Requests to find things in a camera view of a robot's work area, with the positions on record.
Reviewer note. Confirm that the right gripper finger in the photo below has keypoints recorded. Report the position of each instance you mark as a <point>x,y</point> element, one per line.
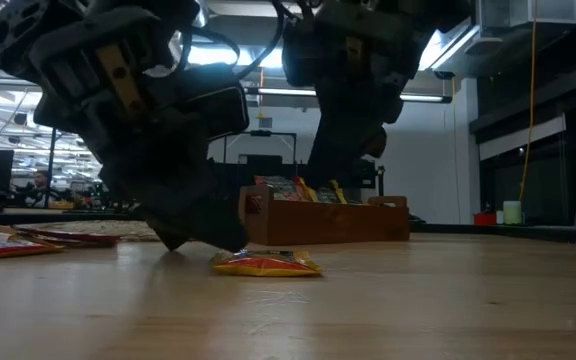
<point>377,142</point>
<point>333,150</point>

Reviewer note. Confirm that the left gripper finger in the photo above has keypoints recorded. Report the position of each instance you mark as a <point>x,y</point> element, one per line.
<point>143,200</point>
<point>218,220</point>

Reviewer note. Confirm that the orange tea bag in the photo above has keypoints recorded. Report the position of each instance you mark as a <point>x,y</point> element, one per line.
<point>268,265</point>
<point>8,247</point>

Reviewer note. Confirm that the wooden three-compartment box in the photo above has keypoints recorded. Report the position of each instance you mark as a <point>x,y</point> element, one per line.
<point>328,225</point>

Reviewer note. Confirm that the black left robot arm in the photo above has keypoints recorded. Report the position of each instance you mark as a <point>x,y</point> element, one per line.
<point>18,30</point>

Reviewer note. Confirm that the grey hanging box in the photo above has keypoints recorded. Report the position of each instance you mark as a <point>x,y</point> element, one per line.
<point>265,122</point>

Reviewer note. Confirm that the long ceiling light strip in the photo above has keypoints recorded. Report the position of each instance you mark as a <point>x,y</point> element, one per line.
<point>283,92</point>

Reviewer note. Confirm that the red container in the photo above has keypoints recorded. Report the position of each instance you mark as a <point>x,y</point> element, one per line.
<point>485,219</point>

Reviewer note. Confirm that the pale green cup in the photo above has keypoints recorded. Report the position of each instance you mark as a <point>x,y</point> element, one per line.
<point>512,212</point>

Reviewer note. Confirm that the white ceiling air unit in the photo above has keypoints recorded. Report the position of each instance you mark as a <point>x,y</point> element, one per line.
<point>528,12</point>

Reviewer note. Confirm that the black stand post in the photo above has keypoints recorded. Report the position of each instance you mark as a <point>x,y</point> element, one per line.
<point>381,180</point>

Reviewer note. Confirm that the black gantry frame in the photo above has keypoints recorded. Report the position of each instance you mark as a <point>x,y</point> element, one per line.
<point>268,133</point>
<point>50,165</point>

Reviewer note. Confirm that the black security camera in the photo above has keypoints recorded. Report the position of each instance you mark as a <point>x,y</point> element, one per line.
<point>443,75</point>

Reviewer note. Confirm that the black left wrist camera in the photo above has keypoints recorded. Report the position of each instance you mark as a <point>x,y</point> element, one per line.
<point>218,112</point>

